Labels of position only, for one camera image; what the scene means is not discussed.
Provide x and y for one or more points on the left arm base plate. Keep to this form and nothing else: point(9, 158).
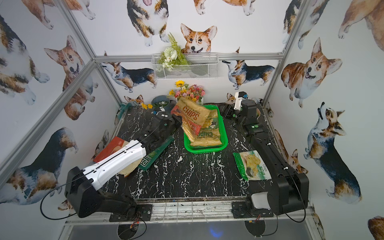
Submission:
point(140, 212)

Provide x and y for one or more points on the yellow chips bag red label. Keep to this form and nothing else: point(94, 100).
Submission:
point(193, 117)

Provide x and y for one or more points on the yellow chips bag green label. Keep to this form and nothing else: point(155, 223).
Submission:
point(209, 135)

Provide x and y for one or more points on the aluminium front rail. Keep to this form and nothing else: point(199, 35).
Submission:
point(173, 212)

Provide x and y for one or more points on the white wire wall basket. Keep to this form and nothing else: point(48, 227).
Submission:
point(201, 66)

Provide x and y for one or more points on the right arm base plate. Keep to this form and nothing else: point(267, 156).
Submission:
point(243, 210)

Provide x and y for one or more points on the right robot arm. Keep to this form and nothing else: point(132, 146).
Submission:
point(289, 189)

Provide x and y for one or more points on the green plastic basket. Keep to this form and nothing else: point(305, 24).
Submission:
point(210, 149)

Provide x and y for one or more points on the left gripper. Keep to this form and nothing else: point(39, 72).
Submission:
point(173, 121)

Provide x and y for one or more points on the dark green Real chips bag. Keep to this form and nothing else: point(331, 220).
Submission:
point(149, 159)

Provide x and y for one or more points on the grey blue plant pot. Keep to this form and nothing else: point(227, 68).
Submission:
point(161, 101)

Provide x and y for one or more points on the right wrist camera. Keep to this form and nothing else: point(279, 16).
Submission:
point(240, 96)

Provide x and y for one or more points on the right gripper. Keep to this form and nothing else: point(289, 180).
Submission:
point(229, 109)

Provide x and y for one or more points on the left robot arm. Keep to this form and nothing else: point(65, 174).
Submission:
point(84, 187)

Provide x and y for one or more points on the flowers in white fence box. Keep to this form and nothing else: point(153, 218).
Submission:
point(194, 93)

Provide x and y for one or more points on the green white Cimba cassava bag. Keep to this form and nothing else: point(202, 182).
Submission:
point(251, 166)

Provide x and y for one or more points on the yellow flowers with teal ribbon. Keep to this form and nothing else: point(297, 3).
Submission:
point(126, 107)

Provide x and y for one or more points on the white flower green fern bouquet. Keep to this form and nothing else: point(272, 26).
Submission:
point(172, 57)

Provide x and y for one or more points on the red cream cassava chips bag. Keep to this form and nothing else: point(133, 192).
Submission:
point(115, 145)

